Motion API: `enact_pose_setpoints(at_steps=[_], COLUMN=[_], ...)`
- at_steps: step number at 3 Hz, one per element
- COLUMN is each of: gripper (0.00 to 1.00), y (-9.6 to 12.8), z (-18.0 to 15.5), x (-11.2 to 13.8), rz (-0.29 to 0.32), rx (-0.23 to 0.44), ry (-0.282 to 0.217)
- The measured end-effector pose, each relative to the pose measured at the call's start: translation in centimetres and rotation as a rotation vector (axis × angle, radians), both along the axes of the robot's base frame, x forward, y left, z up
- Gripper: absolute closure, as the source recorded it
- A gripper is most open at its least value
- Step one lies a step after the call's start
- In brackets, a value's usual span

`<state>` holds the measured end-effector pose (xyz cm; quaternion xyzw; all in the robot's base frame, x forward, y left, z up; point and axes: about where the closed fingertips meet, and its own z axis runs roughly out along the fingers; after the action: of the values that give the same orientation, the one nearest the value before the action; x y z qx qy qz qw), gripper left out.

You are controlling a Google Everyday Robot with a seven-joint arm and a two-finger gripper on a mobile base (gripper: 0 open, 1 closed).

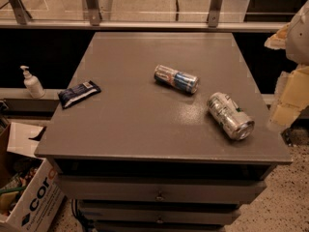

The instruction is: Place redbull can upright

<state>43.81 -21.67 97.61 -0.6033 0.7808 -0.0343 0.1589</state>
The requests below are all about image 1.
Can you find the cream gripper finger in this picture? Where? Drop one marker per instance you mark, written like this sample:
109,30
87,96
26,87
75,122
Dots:
278,40
291,97

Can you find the blue silver redbull can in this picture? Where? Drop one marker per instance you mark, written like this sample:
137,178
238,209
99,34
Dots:
180,80

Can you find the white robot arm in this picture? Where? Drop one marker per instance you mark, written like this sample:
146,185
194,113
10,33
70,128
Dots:
297,42

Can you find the silver green soda can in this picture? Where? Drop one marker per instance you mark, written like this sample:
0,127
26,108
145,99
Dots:
230,117

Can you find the grey drawer cabinet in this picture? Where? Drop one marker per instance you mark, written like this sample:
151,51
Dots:
143,156

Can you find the dark blue snack packet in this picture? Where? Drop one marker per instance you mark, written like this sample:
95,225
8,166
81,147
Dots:
78,93

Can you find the white pump dispenser bottle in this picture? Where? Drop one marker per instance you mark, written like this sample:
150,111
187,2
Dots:
32,83

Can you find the white cardboard box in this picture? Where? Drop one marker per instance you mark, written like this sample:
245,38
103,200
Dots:
35,199

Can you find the metal railing frame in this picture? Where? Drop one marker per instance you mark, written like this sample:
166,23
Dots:
147,15

